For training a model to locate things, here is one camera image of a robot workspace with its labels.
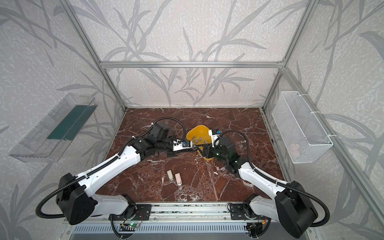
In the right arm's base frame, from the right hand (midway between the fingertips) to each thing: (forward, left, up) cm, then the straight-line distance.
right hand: (200, 142), depth 80 cm
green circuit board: (-36, +32, -16) cm, 51 cm away
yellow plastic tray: (+15, 0, -16) cm, 22 cm away
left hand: (-1, +6, +3) cm, 7 cm away
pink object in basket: (-8, -47, +4) cm, 47 cm away
